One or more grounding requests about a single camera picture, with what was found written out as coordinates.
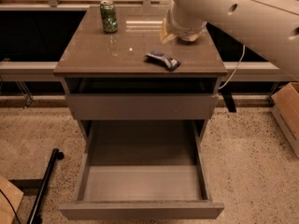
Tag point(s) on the closed grey top drawer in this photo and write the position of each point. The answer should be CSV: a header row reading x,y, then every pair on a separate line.
x,y
141,107

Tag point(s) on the white ceramic bowl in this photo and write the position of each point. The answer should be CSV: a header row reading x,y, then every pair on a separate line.
x,y
188,39

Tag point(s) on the cardboard piece bottom left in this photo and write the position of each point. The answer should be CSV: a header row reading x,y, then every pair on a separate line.
x,y
10,201

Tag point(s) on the blue rxbar blueberry wrapper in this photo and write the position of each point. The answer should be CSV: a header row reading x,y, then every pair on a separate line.
x,y
162,59

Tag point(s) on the open grey middle drawer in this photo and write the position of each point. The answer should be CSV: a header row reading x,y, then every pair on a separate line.
x,y
148,169

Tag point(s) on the grey drawer cabinet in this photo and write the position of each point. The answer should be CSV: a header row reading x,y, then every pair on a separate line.
x,y
200,70

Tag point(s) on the cardboard box right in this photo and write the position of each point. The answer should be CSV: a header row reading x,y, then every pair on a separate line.
x,y
286,113

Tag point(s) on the black metal stand pole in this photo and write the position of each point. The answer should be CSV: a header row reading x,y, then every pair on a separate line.
x,y
38,187

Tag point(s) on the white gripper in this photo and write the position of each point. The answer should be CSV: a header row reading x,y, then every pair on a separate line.
x,y
186,31

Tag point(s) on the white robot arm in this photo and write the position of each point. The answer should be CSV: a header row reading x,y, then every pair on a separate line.
x,y
268,27

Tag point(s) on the green soda can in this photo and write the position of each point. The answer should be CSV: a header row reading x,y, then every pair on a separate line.
x,y
108,15

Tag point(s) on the grey metal rail frame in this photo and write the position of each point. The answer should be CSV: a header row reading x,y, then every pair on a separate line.
x,y
39,71

